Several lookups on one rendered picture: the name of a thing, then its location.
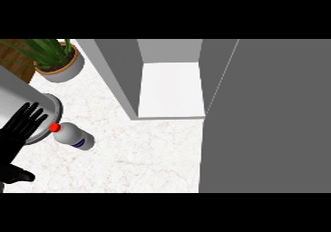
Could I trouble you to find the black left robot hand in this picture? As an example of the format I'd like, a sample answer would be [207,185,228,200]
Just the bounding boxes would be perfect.
[0,101,51,185]

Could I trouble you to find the clear red-capped water bottle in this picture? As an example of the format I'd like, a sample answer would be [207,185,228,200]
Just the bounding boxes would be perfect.
[49,121,95,151]

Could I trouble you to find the grey open cabinet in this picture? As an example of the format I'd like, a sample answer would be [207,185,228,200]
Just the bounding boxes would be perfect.
[76,39,240,121]

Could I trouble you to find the dark grey cabinet door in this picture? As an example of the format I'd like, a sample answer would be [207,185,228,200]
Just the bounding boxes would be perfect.
[197,39,331,194]

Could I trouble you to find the grey cylindrical appliance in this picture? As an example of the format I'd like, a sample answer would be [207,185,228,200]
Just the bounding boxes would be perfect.
[0,60,65,145]

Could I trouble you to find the green potted plant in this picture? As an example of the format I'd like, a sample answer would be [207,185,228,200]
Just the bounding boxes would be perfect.
[0,39,86,84]

